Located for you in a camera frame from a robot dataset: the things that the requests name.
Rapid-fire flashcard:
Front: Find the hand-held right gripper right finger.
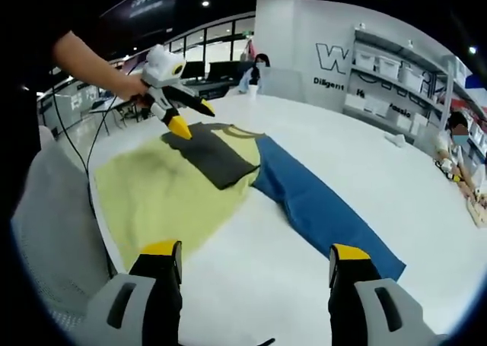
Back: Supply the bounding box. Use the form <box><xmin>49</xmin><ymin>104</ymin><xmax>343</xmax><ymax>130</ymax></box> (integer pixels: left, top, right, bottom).
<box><xmin>327</xmin><ymin>242</ymin><xmax>450</xmax><ymax>346</ymax></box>

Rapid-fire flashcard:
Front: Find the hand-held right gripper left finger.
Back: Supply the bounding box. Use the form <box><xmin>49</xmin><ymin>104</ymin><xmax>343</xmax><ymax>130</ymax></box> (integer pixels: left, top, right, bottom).
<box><xmin>85</xmin><ymin>239</ymin><xmax>183</xmax><ymax>346</ymax></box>

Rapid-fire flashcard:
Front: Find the yellow and grey garment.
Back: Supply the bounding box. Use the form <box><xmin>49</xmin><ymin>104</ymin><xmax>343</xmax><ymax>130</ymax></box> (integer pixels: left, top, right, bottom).
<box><xmin>94</xmin><ymin>122</ymin><xmax>267</xmax><ymax>269</ymax></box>

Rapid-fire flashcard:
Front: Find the pink hanging garment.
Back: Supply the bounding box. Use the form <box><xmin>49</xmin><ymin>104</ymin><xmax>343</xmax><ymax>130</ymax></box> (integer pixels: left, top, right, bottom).
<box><xmin>242</xmin><ymin>37</ymin><xmax>256</xmax><ymax>62</ymax></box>

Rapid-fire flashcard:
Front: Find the person's left hand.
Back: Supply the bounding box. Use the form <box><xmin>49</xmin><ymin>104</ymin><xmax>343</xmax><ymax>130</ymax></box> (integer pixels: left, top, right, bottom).
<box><xmin>113</xmin><ymin>71</ymin><xmax>153</xmax><ymax>111</ymax></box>

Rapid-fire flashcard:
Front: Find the black computer monitor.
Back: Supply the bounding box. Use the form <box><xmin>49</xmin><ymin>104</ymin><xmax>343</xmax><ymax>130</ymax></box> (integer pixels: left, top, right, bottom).
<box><xmin>208</xmin><ymin>60</ymin><xmax>245</xmax><ymax>83</ymax></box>
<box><xmin>181</xmin><ymin>60</ymin><xmax>206</xmax><ymax>84</ymax></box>

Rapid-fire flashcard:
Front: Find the grey counter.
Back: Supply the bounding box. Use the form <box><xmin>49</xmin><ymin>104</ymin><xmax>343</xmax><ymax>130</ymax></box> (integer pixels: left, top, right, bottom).
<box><xmin>182</xmin><ymin>78</ymin><xmax>247</xmax><ymax>100</ymax></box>

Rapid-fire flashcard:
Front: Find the dark hanging banner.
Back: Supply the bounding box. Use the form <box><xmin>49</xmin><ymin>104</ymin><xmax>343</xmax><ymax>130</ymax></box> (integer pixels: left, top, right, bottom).
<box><xmin>99</xmin><ymin>0</ymin><xmax>180</xmax><ymax>45</ymax></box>

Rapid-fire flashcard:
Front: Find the grey mesh office chair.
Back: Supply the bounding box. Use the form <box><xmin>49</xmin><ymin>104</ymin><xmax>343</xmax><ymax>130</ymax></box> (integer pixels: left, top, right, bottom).
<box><xmin>10</xmin><ymin>127</ymin><xmax>117</xmax><ymax>326</ymax></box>

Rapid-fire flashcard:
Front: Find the person's black shirt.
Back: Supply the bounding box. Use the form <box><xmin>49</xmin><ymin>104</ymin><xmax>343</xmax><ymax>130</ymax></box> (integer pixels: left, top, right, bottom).
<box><xmin>7</xmin><ymin>30</ymin><xmax>75</xmax><ymax>153</ymax></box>

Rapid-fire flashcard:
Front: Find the beige wooden board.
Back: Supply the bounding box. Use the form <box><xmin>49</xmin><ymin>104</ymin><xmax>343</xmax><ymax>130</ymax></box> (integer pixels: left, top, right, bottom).
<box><xmin>464</xmin><ymin>193</ymin><xmax>487</xmax><ymax>230</ymax></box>

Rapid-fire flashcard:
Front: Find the white crumpled tissue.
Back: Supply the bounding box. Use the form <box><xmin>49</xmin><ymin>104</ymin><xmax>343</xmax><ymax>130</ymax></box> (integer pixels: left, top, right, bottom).
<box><xmin>383</xmin><ymin>132</ymin><xmax>409</xmax><ymax>148</ymax></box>

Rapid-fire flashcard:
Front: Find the row of white storage boxes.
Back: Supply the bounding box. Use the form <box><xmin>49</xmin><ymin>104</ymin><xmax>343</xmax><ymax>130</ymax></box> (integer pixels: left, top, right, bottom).
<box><xmin>348</xmin><ymin>51</ymin><xmax>446</xmax><ymax>134</ymax></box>

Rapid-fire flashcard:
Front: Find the grey metal shelf rack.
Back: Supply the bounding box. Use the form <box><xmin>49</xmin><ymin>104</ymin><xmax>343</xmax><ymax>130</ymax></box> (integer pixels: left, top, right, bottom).
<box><xmin>343</xmin><ymin>25</ymin><xmax>486</xmax><ymax>151</ymax></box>

